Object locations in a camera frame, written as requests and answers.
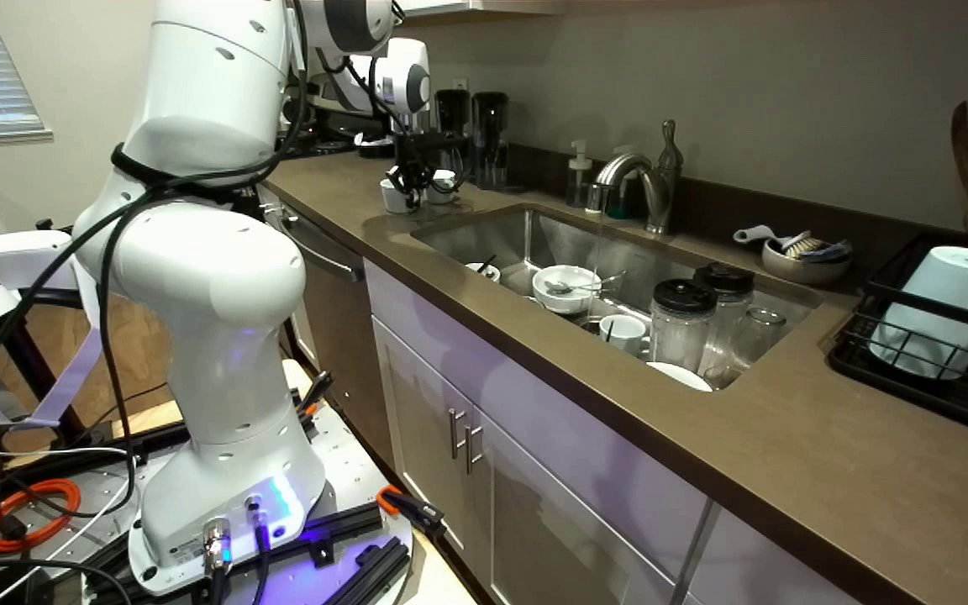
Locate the pale white container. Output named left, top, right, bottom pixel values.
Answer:
left=865, top=241, right=968, bottom=383

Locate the small white mug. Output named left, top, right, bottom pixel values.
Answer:
left=596, top=310, right=653, bottom=358

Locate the orange and black clamp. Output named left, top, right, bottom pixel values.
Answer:
left=375, top=485, right=448, bottom=549
left=292, top=367, right=337, bottom=429

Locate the clear jar with black lid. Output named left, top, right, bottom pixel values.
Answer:
left=649, top=276, right=720, bottom=372
left=691, top=263, right=757, bottom=362

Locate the black stand leg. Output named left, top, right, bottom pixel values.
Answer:
left=0, top=205, right=94, bottom=449

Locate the white curved frame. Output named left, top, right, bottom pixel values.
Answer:
left=0, top=228, right=112, bottom=432

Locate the orange cable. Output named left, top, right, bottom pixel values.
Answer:
left=0, top=476, right=87, bottom=564

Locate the black dish rack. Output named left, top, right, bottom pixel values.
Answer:
left=825, top=228, right=968, bottom=448

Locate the white perforated mounting plate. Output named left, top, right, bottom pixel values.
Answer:
left=112, top=355, right=482, bottom=605

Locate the large white dish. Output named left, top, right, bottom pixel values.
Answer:
left=645, top=358, right=716, bottom=396

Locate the clear drinking glass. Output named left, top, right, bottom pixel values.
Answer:
left=742, top=298, right=792, bottom=362

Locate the metal cabinet handle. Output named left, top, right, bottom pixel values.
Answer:
left=465, top=420, right=492, bottom=476
left=448, top=403, right=471, bottom=462

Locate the base cabinet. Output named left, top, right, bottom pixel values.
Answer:
left=359, top=256, right=867, bottom=605

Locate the clear soap pump bottle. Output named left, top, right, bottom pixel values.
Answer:
left=564, top=138, right=597, bottom=213

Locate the grey sponge dish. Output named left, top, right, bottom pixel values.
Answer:
left=758, top=233, right=856, bottom=287

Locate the stainless steel sink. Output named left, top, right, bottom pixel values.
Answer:
left=411, top=199, right=832, bottom=396

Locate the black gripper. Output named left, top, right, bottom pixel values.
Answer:
left=391, top=127, right=462, bottom=215

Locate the black cylindrical appliance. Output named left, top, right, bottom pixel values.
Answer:
left=435, top=88, right=475, bottom=172
left=467, top=89, right=515, bottom=192

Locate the dark glass bottle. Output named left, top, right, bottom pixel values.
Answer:
left=649, top=113, right=687, bottom=238

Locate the white bowl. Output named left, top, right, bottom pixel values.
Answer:
left=529, top=263, right=604, bottom=320

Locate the chrome faucet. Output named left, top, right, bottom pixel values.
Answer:
left=588, top=147, right=664, bottom=233

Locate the black aluminium extrusion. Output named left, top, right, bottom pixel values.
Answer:
left=320, top=533, right=413, bottom=605
left=226, top=499, right=387, bottom=564

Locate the white dish brush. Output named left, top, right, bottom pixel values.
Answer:
left=729, top=222, right=784, bottom=250

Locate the white robot body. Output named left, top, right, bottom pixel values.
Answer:
left=0, top=0, right=421, bottom=564

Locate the stainless steel dishwasher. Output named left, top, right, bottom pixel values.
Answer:
left=280, top=205, right=395, bottom=462

